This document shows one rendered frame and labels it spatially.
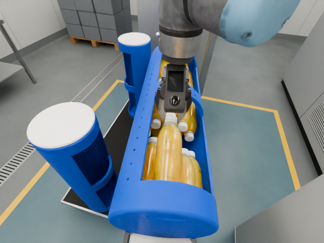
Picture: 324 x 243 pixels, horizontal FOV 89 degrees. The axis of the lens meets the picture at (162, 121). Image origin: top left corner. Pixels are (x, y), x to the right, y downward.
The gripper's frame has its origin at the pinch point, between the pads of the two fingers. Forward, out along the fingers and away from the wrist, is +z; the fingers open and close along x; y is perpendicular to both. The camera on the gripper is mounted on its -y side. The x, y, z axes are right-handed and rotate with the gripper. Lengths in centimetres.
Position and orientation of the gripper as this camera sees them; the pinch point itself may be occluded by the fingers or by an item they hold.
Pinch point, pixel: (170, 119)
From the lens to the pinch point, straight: 50.8
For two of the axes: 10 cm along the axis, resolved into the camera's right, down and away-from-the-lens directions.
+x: -10.0, -0.8, 0.2
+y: 0.7, -7.2, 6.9
